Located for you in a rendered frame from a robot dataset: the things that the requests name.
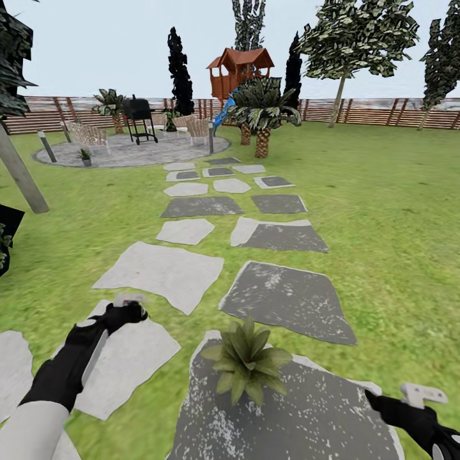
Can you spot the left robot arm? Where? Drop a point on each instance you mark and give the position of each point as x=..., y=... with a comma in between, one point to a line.
x=33, y=430

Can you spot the pot plant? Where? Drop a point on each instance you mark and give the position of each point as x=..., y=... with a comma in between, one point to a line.
x=245, y=361
x=85, y=157

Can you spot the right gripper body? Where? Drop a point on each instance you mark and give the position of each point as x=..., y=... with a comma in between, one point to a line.
x=396, y=413

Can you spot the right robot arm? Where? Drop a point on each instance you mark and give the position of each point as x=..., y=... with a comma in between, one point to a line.
x=418, y=420

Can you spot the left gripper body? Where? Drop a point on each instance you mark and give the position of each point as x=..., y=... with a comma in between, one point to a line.
x=126, y=314

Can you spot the charcoal grill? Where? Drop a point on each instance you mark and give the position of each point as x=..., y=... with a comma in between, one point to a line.
x=138, y=109

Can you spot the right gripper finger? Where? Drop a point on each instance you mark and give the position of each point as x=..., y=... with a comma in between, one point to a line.
x=374, y=400

